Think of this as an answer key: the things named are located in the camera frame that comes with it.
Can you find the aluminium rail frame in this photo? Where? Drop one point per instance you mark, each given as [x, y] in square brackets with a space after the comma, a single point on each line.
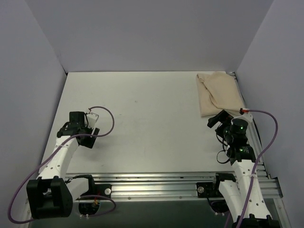
[147, 198]

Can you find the right side aluminium rail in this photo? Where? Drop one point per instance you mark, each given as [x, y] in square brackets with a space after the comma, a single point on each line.
[253, 133]

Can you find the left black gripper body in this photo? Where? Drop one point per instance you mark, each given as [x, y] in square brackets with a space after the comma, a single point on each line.
[89, 140]

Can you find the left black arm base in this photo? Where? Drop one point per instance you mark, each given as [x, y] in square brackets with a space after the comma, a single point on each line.
[98, 191]

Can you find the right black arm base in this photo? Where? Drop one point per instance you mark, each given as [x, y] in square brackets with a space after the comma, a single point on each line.
[207, 190]

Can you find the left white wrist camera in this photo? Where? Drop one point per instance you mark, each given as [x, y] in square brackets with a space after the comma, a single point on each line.
[92, 119]

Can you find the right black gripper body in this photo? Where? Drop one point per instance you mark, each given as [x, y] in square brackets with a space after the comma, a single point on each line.
[216, 119]

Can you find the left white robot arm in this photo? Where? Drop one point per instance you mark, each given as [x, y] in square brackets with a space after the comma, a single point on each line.
[49, 195]

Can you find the beige cloth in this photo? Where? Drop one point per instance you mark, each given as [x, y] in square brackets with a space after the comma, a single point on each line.
[218, 91]

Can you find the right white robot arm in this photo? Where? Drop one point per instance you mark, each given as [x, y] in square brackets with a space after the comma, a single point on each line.
[240, 189]

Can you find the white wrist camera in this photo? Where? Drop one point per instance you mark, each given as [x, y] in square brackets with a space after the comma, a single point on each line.
[246, 117]
[92, 119]

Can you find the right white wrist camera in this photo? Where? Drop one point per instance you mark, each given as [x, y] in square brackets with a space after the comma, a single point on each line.
[246, 117]

